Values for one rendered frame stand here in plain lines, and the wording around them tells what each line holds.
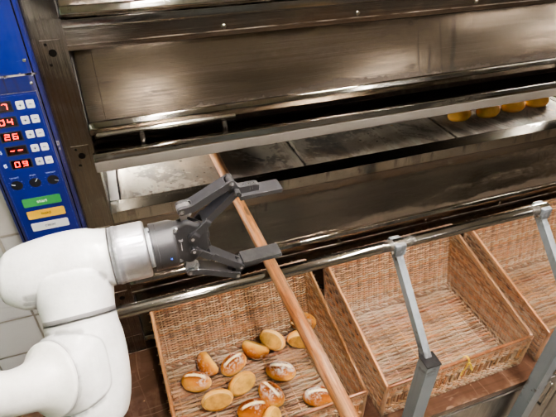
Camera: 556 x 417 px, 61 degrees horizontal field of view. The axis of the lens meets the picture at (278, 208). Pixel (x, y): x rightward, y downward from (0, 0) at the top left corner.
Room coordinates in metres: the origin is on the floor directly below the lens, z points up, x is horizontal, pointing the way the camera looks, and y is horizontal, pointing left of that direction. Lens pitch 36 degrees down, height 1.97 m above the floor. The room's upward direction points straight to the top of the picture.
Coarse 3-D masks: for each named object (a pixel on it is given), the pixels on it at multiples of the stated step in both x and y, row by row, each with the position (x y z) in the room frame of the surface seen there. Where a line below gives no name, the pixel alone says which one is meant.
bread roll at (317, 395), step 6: (306, 390) 0.85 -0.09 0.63; (312, 390) 0.84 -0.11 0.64; (318, 390) 0.84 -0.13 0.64; (324, 390) 0.84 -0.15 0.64; (306, 396) 0.83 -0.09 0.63; (312, 396) 0.83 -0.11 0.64; (318, 396) 0.82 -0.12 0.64; (324, 396) 0.83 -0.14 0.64; (306, 402) 0.82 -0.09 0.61; (312, 402) 0.82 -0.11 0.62; (318, 402) 0.81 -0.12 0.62; (324, 402) 0.81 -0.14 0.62
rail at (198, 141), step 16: (464, 96) 1.25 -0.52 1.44; (480, 96) 1.26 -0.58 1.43; (496, 96) 1.28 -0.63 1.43; (352, 112) 1.15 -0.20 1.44; (368, 112) 1.15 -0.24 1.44; (384, 112) 1.16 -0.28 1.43; (400, 112) 1.18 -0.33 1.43; (256, 128) 1.05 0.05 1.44; (272, 128) 1.06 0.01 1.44; (288, 128) 1.07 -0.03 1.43; (160, 144) 0.97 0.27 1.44; (176, 144) 0.98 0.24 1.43; (192, 144) 0.99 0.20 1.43; (96, 160) 0.92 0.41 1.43
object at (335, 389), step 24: (216, 168) 1.26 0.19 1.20; (240, 216) 1.01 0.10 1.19; (264, 240) 0.90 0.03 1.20; (264, 264) 0.83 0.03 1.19; (288, 288) 0.74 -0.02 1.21; (288, 312) 0.68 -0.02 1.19; (312, 336) 0.60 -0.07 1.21; (312, 360) 0.56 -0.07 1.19; (336, 384) 0.50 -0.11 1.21; (336, 408) 0.46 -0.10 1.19
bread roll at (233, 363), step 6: (234, 354) 0.97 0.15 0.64; (240, 354) 0.98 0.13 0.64; (228, 360) 0.95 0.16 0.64; (234, 360) 0.95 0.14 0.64; (240, 360) 0.96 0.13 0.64; (246, 360) 0.97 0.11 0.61; (222, 366) 0.94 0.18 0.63; (228, 366) 0.93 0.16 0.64; (234, 366) 0.94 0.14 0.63; (240, 366) 0.94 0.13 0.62; (222, 372) 0.93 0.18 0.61; (228, 372) 0.92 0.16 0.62; (234, 372) 0.93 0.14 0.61
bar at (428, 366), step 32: (480, 224) 1.01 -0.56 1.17; (544, 224) 1.07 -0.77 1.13; (320, 256) 0.88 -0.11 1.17; (352, 256) 0.88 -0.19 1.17; (192, 288) 0.77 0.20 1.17; (224, 288) 0.77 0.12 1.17; (416, 320) 0.80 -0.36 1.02; (544, 352) 0.89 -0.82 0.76; (416, 384) 0.73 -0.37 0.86; (544, 384) 0.87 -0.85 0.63; (416, 416) 0.71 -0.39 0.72; (512, 416) 0.89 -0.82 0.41
